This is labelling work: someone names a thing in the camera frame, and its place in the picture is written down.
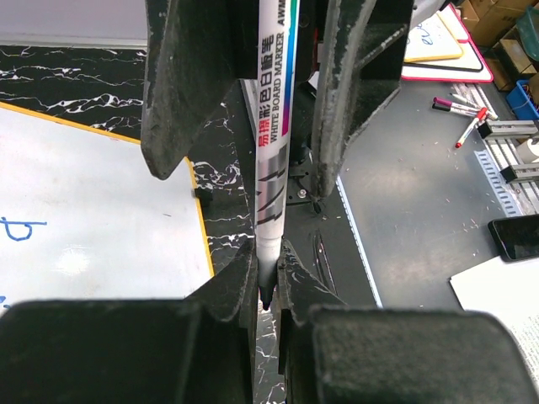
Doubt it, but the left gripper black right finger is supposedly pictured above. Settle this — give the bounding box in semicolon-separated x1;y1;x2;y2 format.
277;242;538;403

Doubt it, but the brown cardboard box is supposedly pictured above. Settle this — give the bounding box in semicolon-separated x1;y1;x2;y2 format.
459;0;538;46

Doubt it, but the pink framed whiteboard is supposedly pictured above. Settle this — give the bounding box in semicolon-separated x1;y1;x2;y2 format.
402;5;494;83

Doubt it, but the black smartphone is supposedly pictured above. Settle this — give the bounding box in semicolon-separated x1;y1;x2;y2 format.
488;214;539;263

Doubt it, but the yellow framed small whiteboard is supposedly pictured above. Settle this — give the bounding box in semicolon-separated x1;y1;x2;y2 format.
404;13;464;63

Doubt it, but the blue capped whiteboard marker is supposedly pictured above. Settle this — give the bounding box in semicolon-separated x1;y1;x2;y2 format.
254;0;300;311

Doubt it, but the purple capped marker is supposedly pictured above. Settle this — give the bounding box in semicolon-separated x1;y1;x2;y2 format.
433;97;479;112

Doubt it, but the red capped marker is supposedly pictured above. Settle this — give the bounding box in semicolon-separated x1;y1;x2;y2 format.
455;108;488;149

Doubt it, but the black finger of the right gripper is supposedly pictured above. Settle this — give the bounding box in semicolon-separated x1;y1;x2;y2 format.
311;1;414;198
141;0;259;180

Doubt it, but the blue plastic bin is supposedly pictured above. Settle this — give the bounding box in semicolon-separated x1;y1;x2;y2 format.
506;79;538;120

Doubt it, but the white whiteboard with orange frame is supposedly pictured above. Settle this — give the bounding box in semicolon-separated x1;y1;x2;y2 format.
1;104;214;311

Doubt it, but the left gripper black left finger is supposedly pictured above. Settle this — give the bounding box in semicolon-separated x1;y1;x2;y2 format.
1;241;258;403

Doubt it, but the white paper sheet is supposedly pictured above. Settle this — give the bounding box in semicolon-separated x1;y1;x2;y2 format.
450;257;538;382

